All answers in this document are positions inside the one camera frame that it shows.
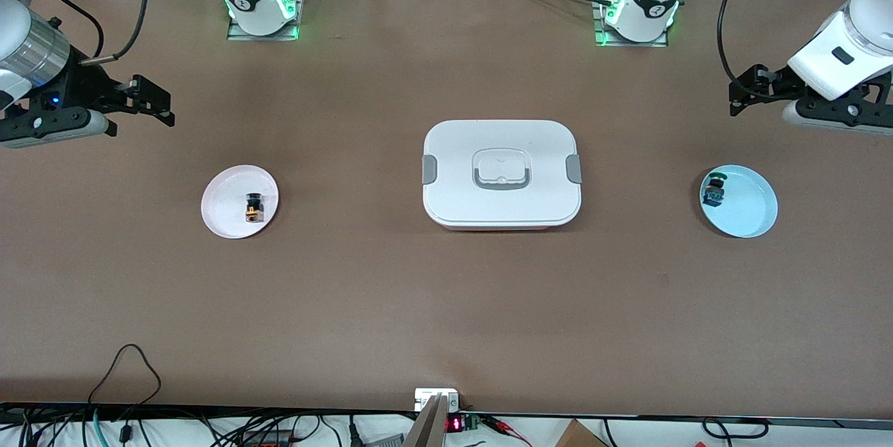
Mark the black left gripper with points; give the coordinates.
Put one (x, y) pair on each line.
(776, 85)

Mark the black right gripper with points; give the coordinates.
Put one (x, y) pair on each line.
(82, 85)

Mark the orange push-button switch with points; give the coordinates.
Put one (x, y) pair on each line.
(255, 208)

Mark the white lunch box grey clips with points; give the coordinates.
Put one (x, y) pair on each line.
(460, 196)

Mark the small white electronics box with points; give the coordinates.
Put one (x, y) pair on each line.
(427, 398)

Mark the pink round plate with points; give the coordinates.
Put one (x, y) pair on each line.
(223, 203)

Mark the light blue round plate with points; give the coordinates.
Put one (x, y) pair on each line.
(750, 206)

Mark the brown cardboard piece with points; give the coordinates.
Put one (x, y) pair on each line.
(578, 436)

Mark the grey slanted bar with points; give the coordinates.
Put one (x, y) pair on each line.
(427, 429)

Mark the red digit display module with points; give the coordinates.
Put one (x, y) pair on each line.
(455, 424)

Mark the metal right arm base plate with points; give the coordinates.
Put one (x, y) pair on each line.
(237, 36)

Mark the green push-button switch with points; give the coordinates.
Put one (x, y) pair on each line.
(714, 190)

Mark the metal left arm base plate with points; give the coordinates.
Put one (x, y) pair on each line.
(628, 43)

